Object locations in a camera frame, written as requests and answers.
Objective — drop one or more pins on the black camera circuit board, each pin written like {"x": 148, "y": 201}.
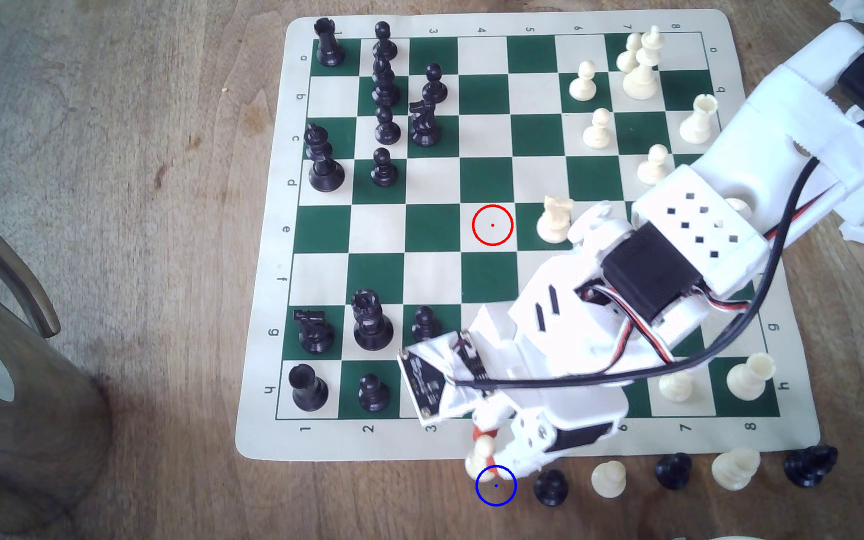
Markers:
{"x": 423, "y": 382}

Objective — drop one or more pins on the black chess king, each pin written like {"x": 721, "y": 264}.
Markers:
{"x": 324, "y": 165}

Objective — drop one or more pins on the white pawn top a7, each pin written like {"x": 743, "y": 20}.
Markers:
{"x": 629, "y": 52}

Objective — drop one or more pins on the black chess pawn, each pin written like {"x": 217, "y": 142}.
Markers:
{"x": 424, "y": 326}
{"x": 384, "y": 41}
{"x": 434, "y": 84}
{"x": 387, "y": 127}
{"x": 550, "y": 489}
{"x": 673, "y": 471}
{"x": 373, "y": 394}
{"x": 384, "y": 169}

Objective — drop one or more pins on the white chess pawn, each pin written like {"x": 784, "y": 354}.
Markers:
{"x": 676, "y": 385}
{"x": 481, "y": 459}
{"x": 738, "y": 205}
{"x": 654, "y": 169}
{"x": 583, "y": 84}
{"x": 597, "y": 131}
{"x": 608, "y": 480}

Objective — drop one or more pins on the black chess queen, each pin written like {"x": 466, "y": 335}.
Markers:
{"x": 372, "y": 326}

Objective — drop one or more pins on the white rook bottom right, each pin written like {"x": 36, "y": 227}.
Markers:
{"x": 749, "y": 376}

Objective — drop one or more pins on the green and cream chess mat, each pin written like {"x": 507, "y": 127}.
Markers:
{"x": 432, "y": 225}

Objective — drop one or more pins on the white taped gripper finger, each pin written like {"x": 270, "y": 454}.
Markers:
{"x": 486, "y": 424}
{"x": 529, "y": 442}

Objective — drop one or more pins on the black chess rook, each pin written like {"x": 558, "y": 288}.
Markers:
{"x": 327, "y": 45}
{"x": 307, "y": 388}

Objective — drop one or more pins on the black chess knight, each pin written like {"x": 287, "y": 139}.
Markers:
{"x": 315, "y": 334}
{"x": 424, "y": 124}
{"x": 809, "y": 465}

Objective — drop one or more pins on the white chess king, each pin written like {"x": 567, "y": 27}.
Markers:
{"x": 642, "y": 79}

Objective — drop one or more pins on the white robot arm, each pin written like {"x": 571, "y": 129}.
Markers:
{"x": 769, "y": 135}

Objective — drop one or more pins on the white chess rook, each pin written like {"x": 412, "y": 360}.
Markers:
{"x": 736, "y": 469}
{"x": 698, "y": 120}

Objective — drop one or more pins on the white plastic gripper body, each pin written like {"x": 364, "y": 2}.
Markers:
{"x": 577, "y": 436}

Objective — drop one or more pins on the black chess bishop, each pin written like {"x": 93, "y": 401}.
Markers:
{"x": 385, "y": 84}

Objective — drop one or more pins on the white chess knight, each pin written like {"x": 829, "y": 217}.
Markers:
{"x": 553, "y": 221}

